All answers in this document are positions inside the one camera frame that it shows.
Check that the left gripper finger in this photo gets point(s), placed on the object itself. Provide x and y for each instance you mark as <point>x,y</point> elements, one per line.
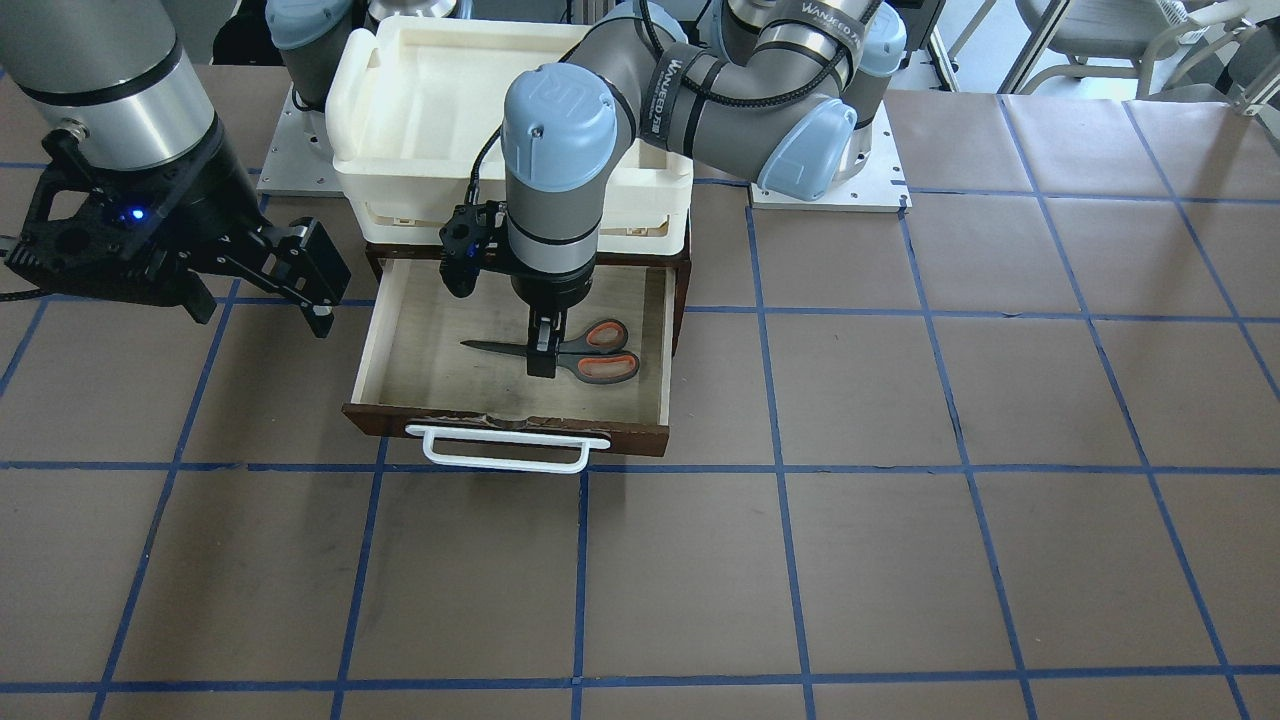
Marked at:
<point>552,334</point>
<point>537,348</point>

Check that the grey office chair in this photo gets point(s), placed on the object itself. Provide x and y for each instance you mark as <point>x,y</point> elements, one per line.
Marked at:
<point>1114,39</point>

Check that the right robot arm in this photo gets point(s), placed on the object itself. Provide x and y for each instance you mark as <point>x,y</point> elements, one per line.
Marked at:
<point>118,70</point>

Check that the white drawer handle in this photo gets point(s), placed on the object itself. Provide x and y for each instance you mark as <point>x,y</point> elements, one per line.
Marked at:
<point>499,450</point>

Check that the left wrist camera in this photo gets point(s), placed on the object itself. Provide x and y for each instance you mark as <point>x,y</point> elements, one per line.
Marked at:
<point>474,240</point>

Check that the grey orange scissors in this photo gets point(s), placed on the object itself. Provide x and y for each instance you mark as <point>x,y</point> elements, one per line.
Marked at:
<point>599,357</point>

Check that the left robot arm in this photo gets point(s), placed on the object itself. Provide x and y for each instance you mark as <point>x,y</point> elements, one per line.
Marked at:
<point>789,116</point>

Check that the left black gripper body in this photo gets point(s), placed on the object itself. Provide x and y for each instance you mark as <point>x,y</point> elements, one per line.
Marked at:
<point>551,289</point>

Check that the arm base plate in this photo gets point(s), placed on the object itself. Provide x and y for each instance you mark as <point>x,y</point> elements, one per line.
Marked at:
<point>299,159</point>
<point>870,177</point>

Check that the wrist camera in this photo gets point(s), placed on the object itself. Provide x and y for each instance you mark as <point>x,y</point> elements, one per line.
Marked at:
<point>88,231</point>
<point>474,240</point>

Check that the white plastic tray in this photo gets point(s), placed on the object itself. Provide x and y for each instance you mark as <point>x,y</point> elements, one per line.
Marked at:
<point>411,104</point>

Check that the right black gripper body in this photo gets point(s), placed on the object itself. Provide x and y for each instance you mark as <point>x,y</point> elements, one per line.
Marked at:
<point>212,192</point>

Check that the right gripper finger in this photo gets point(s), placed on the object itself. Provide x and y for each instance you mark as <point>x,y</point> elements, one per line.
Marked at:
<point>318,313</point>
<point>199,302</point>

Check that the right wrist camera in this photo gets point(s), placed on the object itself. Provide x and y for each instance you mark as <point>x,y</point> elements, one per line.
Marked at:
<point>88,231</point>

